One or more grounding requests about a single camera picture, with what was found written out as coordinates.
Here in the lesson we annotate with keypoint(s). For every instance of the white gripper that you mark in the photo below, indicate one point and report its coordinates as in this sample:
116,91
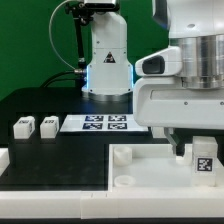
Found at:
163,102

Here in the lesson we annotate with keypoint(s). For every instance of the white sheet with AprilTags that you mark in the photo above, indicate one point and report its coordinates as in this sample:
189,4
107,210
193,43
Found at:
101,123

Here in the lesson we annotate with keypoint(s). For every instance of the white square tabletop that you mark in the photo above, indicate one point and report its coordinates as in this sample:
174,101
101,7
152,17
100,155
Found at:
153,166

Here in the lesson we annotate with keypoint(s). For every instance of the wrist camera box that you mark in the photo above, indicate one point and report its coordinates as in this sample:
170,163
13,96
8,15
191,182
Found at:
167,62

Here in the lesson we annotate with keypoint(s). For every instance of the white obstacle fence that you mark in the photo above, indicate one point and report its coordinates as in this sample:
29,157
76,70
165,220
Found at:
114,203

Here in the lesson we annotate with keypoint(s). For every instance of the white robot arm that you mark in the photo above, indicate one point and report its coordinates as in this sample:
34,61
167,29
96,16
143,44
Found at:
195,26

